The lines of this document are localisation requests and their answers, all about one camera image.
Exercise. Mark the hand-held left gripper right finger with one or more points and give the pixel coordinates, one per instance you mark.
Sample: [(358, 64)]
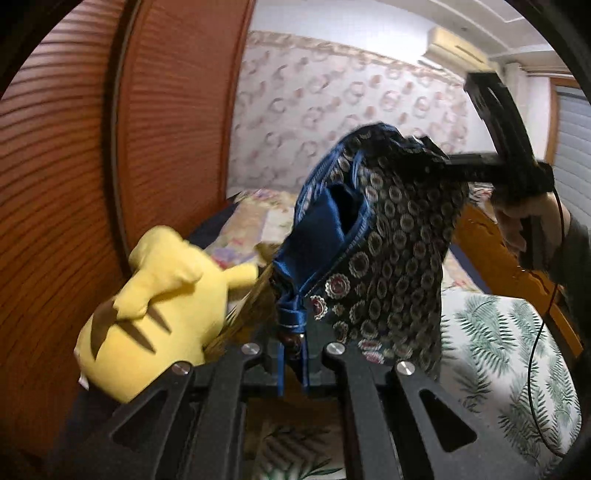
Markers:
[(323, 369)]

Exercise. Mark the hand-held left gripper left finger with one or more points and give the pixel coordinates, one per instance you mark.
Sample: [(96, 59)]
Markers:
[(258, 364)]

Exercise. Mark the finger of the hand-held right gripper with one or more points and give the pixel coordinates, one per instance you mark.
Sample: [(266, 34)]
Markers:
[(461, 166)]

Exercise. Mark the patterned shirt with blue collar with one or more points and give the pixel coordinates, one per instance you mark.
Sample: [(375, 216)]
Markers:
[(397, 240)]

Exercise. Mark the person's right hand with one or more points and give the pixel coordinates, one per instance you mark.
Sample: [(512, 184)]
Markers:
[(508, 221)]

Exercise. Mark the folded brown patterned cloth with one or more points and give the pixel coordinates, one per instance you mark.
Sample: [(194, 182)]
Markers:
[(249, 314)]

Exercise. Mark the long wooden cabinet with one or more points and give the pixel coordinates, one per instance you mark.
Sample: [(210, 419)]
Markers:
[(480, 249)]

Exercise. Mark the yellow plush toy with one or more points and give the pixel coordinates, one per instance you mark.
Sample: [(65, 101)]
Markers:
[(152, 323)]

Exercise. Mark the floral blanket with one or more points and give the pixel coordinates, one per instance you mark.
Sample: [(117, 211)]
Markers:
[(249, 221)]

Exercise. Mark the circle-patterned sheer curtain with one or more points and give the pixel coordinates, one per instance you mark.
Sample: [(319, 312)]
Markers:
[(300, 115)]

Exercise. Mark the wooden louvered wardrobe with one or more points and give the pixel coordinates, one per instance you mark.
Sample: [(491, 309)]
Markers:
[(161, 138)]

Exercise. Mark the wooden window frame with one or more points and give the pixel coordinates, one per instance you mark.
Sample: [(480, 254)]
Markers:
[(551, 120)]

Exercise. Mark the beige wall air conditioner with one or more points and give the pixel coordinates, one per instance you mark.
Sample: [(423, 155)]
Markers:
[(455, 46)]

